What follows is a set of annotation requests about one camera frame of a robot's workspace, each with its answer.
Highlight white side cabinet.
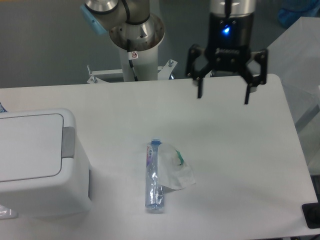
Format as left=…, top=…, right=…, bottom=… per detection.
left=268, top=17, right=320, bottom=176

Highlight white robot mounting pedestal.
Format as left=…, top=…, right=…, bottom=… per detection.
left=86, top=14, right=178, bottom=85

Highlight white crumpled plastic bag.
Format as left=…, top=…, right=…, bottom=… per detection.
left=157, top=143, right=196, bottom=191

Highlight white push-lid trash can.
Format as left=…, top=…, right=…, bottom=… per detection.
left=0, top=108, right=92, bottom=217

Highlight black device at table edge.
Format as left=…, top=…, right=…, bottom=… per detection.
left=302, top=202, right=320, bottom=229

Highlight crumpled clear plastic wrapper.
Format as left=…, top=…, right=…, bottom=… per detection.
left=0, top=205, right=19, bottom=220

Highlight blue patterned packet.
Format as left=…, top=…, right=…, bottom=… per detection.
left=0, top=103, right=7, bottom=113

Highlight blue plastic bag background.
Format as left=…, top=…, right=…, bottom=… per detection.
left=277, top=0, right=320, bottom=29

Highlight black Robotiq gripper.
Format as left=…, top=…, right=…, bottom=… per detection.
left=185, top=11, right=269, bottom=105

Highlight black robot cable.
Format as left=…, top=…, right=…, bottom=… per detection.
left=126, top=39, right=139, bottom=82

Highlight clear plastic water bottle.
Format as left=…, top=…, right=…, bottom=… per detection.
left=144, top=138, right=165, bottom=214

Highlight silver blue-capped robot arm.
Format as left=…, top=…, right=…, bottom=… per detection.
left=80, top=0, right=268, bottom=98

